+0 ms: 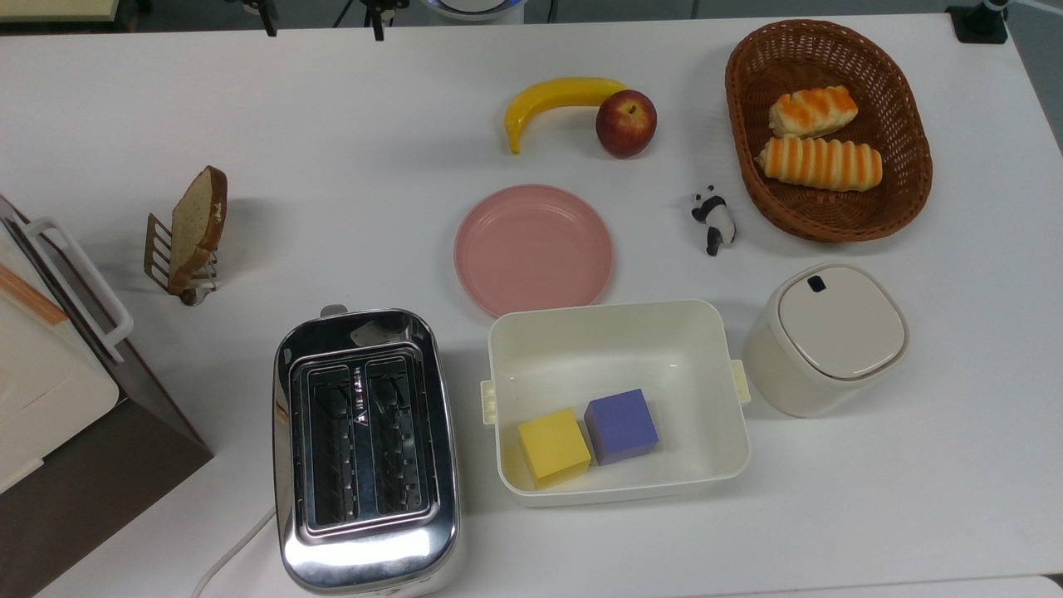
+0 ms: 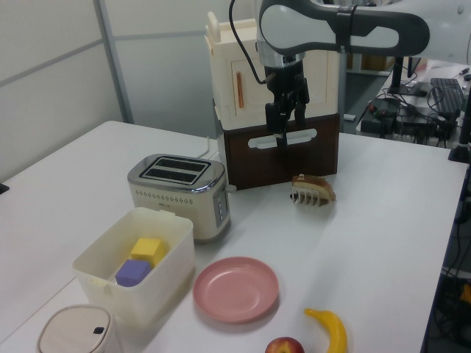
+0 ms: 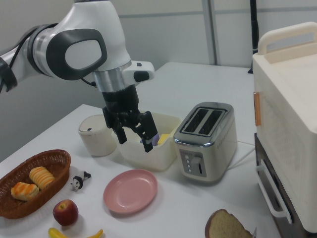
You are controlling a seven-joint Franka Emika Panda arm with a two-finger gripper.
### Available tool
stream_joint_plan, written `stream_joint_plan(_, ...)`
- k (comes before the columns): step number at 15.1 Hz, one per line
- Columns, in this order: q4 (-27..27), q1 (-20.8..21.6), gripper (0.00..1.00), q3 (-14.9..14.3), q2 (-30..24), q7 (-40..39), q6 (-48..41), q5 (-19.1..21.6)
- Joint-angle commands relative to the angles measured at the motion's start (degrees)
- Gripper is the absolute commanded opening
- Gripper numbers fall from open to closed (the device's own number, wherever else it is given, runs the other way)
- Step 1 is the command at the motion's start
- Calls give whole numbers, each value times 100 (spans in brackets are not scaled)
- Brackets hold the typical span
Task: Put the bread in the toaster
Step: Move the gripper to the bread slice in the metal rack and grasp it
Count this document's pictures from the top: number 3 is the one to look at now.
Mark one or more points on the yellow banana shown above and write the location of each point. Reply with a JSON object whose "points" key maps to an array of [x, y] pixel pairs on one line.
{"points": [[55, 233]]}

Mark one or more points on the cream chrome two-slot toaster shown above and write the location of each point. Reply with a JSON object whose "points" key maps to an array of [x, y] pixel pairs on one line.
{"points": [[210, 148]]}

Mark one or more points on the brown crusted bread slice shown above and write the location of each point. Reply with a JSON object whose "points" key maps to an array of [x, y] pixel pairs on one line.
{"points": [[225, 226]]}

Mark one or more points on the black vertical pole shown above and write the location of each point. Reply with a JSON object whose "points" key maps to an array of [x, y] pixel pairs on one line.
{"points": [[254, 24]]}

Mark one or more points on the small white lidded bin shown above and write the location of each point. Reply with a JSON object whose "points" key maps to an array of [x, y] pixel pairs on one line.
{"points": [[95, 138]]}

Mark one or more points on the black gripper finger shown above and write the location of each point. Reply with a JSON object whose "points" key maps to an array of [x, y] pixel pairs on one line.
{"points": [[148, 126], [120, 134]]}

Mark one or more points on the white rectangular plastic tub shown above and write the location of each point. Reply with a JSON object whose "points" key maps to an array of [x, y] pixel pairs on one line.
{"points": [[146, 160]]}

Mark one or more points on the long striped bread roll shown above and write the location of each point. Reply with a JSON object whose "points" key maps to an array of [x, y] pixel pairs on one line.
{"points": [[41, 177]]}

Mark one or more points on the cream countertop oven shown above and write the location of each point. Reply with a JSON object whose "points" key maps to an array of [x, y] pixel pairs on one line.
{"points": [[289, 124]]}

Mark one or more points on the purple foam cube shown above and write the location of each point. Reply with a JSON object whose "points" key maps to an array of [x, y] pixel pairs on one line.
{"points": [[156, 140]]}

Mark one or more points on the yellow foam cube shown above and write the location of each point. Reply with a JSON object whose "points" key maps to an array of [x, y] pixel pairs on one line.
{"points": [[164, 138]]}

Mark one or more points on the brown oval wicker basket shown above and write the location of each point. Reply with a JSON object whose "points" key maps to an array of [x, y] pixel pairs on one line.
{"points": [[58, 171]]}

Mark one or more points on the black white panda figurine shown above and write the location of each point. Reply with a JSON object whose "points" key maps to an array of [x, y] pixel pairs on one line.
{"points": [[78, 182]]}

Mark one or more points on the short orange glazed bread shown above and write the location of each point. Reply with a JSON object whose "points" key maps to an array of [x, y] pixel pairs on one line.
{"points": [[24, 191]]}

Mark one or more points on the red apple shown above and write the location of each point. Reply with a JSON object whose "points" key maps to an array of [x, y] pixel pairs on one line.
{"points": [[65, 212]]}

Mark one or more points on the pink round plate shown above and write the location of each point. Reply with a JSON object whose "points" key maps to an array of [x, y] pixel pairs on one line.
{"points": [[130, 191]]}

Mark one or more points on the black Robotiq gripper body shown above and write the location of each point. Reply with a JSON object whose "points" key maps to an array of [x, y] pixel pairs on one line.
{"points": [[120, 100]]}

